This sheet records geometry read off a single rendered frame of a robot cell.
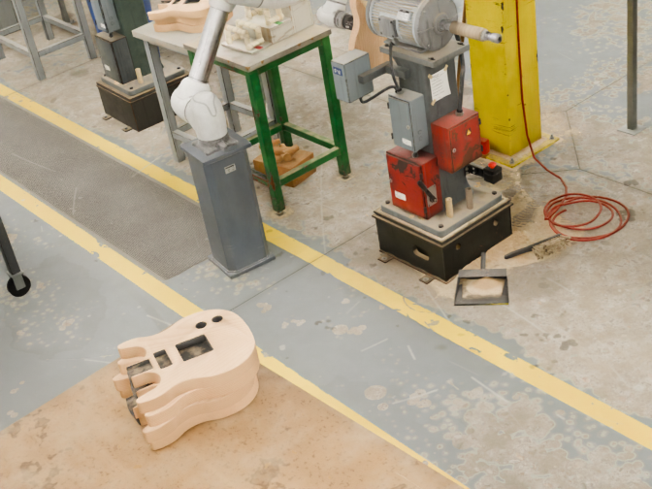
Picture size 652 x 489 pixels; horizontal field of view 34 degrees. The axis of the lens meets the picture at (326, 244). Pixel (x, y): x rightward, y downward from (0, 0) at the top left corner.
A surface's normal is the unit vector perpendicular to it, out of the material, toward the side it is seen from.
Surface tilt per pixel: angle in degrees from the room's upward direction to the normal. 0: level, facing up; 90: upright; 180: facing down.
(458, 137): 90
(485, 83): 90
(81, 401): 0
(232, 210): 90
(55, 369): 0
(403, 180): 90
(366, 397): 0
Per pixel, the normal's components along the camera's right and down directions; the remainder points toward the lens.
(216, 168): 0.53, 0.39
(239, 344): -0.15, -0.83
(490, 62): -0.76, 0.44
